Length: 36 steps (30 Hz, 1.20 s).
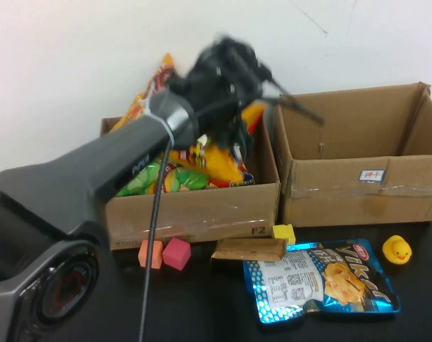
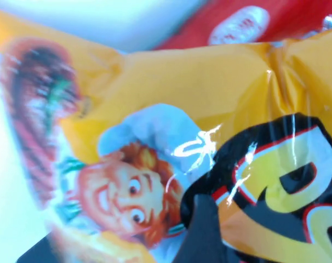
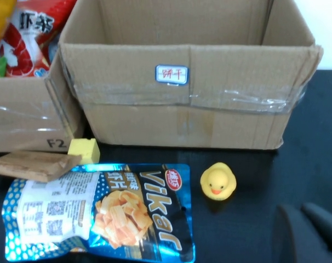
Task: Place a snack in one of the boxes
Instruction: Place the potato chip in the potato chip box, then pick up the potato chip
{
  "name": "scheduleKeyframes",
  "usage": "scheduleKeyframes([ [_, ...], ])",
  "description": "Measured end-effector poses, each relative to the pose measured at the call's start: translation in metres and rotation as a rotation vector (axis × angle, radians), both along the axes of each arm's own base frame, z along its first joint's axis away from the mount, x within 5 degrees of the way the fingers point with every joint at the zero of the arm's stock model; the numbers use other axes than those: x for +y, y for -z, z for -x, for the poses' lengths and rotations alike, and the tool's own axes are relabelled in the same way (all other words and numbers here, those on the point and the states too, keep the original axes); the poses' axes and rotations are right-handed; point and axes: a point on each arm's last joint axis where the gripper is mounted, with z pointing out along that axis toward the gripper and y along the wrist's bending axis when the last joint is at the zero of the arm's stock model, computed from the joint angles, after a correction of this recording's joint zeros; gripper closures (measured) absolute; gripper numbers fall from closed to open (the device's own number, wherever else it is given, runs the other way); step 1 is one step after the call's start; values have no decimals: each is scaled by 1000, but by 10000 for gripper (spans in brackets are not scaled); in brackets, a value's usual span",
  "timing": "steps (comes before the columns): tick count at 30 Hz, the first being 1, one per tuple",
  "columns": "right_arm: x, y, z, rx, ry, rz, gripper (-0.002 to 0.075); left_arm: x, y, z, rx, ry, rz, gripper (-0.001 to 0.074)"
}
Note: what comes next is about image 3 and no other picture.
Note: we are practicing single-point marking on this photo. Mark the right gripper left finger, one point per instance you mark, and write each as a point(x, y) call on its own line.
point(294, 238)

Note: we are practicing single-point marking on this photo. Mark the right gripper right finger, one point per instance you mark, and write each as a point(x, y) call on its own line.
point(326, 224)

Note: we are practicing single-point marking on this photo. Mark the blue Vikar snack bag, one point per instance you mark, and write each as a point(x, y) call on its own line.
point(122, 213)

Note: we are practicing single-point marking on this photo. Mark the brown biscuit packet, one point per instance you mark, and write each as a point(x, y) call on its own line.
point(31, 165)

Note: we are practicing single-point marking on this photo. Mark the yellow potato sticks bag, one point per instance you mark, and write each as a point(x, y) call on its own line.
point(0, 19)

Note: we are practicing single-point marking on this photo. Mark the yellow rubber duck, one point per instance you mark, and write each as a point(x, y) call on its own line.
point(218, 182)

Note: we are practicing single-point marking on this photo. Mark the cardboard box with label sticker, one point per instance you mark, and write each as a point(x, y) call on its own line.
point(182, 123)

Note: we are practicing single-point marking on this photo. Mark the white blue-edged label sticker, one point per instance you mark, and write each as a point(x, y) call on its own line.
point(171, 74)

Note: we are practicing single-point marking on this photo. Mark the yellow foam cube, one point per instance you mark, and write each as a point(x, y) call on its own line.
point(85, 150)

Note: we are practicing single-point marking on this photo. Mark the cardboard box with F2 print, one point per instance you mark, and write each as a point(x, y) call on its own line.
point(23, 117)

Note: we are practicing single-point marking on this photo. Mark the red shrimp strips bag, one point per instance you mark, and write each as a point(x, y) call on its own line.
point(26, 49)

